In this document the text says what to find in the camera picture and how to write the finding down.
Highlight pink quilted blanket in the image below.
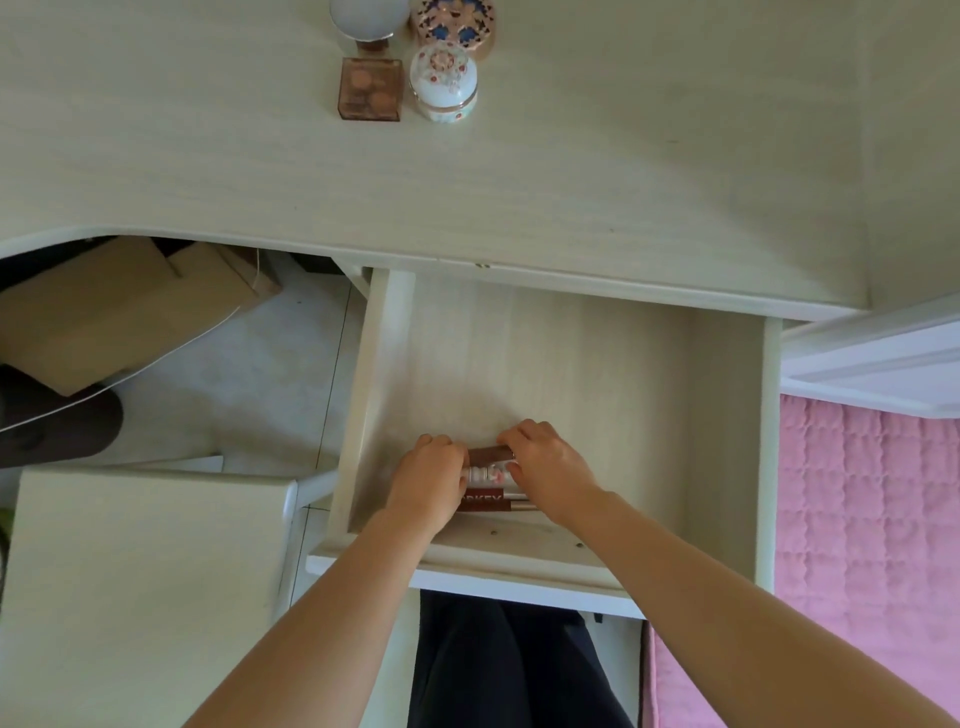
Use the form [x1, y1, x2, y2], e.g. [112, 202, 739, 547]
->
[643, 393, 960, 728]

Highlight brown cardboard box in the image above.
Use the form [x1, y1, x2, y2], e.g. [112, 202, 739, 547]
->
[0, 236, 285, 397]

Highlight person's right forearm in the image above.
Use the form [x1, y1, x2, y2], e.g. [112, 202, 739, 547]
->
[541, 487, 960, 728]

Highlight light wooden drawer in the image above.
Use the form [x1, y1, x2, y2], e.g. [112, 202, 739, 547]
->
[306, 268, 783, 621]

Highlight white cable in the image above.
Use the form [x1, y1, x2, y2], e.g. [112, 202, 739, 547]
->
[0, 249, 264, 435]

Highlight white pink cosmetic tube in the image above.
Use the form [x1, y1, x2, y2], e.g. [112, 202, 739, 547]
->
[462, 464, 520, 489]

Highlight white floral cosmetic jar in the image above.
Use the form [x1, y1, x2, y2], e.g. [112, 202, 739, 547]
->
[408, 41, 480, 123]

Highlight brown labelled cosmetic tube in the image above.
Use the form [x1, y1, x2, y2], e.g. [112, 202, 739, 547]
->
[455, 486, 528, 513]

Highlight person's right hand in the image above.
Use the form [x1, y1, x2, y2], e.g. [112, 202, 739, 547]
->
[496, 420, 610, 528]

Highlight white bed frame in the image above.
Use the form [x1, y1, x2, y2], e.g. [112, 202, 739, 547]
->
[780, 294, 960, 421]

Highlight person's black trousers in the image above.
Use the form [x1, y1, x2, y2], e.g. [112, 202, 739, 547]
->
[408, 590, 639, 728]

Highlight person's left forearm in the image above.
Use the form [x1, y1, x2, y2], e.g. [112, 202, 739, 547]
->
[183, 511, 451, 728]

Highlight clear square blush compact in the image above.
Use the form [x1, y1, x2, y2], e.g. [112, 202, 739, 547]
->
[337, 57, 405, 123]

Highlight person's left hand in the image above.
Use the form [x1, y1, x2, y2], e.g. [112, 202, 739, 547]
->
[382, 433, 471, 537]

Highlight ornate round compact case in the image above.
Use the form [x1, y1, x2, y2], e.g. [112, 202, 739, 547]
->
[410, 0, 498, 63]

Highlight white stool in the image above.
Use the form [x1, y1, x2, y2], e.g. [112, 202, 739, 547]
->
[0, 453, 340, 728]

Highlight white round globe ornament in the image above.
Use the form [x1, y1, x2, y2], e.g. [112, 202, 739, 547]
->
[330, 0, 412, 52]

